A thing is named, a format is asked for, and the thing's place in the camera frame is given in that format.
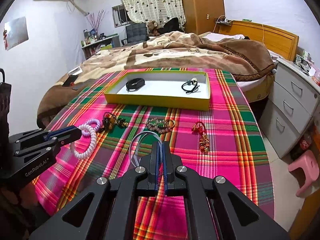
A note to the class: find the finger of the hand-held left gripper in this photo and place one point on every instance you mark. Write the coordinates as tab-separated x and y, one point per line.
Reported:
60	130
67	138

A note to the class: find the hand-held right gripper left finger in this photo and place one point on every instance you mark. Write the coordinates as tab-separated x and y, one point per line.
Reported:
155	160

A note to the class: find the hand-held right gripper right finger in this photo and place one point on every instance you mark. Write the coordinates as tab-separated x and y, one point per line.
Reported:
165	170

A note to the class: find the gold and black toad charm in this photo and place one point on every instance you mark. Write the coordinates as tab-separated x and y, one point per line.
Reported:
122	123

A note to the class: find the yellow cardboard tray box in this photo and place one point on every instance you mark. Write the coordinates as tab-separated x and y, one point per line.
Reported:
155	103

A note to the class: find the black phone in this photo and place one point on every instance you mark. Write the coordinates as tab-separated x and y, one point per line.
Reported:
70	80

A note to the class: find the white tablet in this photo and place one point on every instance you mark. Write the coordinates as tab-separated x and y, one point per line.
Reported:
75	70

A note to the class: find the pink green plaid tablecloth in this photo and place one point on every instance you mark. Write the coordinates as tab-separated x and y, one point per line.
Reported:
225	135

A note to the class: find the row of bottles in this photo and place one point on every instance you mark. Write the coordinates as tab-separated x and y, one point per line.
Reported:
90	36

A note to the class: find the white shelf desk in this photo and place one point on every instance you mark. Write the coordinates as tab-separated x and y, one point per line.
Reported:
110	41

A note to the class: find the brown patterned blanket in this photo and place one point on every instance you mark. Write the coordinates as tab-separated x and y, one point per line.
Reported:
175	52

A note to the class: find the purple decorative branches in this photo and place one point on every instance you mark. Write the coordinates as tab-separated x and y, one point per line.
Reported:
95	20

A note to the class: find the beige mattress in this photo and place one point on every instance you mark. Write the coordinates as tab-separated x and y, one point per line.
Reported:
257	92

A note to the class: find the black office chair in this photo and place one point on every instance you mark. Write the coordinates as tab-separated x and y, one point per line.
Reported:
136	32

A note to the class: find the window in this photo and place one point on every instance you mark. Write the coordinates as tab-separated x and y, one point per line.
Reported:
118	15

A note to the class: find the brown teddy bear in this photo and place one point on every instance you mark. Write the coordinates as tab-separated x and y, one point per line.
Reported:
153	27

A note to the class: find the black clothing pile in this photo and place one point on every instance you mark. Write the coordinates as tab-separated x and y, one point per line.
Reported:
173	25

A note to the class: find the white bed sheet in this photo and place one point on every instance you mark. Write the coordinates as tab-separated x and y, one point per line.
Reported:
217	36

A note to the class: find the pink plastic stool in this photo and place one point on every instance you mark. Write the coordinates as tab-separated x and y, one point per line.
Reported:
305	165

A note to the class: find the red soda bottle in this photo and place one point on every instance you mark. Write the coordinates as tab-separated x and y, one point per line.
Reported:
305	143

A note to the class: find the white drawer cabinet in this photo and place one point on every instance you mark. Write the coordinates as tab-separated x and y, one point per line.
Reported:
287	87

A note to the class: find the power strip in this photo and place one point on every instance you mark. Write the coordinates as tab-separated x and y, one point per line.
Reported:
223	21

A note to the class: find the white heart print curtain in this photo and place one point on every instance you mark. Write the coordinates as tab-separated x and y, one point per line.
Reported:
150	0

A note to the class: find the wooden wardrobe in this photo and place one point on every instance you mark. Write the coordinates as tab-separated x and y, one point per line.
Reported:
205	5

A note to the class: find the wooden bed headboard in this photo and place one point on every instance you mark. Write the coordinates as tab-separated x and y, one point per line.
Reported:
275	40

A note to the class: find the silver wall poster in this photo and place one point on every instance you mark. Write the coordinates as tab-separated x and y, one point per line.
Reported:
16	32

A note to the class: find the white wall pipe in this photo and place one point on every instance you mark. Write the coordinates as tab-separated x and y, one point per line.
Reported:
75	5

